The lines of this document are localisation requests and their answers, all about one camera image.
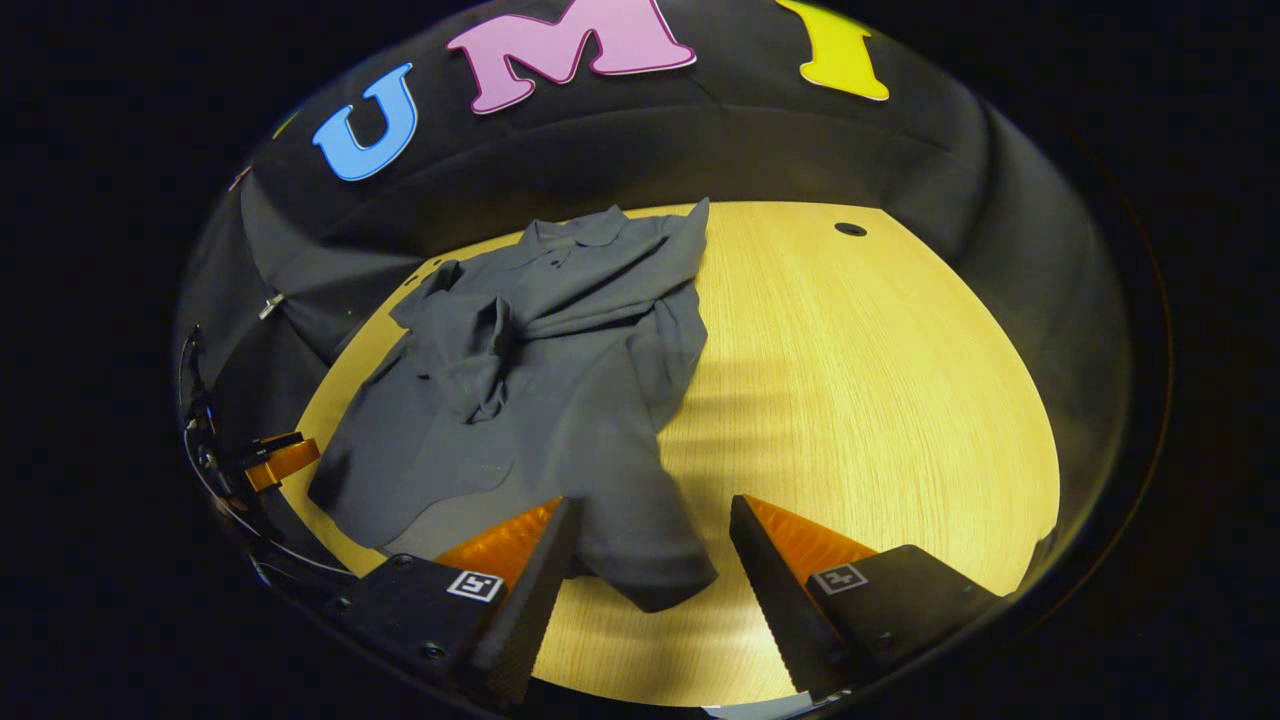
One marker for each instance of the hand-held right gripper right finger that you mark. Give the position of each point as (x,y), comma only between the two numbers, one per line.
(770,580)

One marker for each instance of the copper backdrop clip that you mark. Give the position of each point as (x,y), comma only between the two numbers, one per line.
(238,178)

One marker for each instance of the silver backdrop clip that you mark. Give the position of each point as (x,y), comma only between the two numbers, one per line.
(270,305)

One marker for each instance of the grey polo shirt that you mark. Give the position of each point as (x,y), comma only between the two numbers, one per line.
(540,400)

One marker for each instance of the black backdrop cloth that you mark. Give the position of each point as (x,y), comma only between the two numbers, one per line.
(800,150)

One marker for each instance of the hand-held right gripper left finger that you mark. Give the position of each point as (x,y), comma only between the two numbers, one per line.
(535,600)

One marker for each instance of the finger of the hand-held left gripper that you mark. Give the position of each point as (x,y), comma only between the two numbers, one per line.
(285,462)

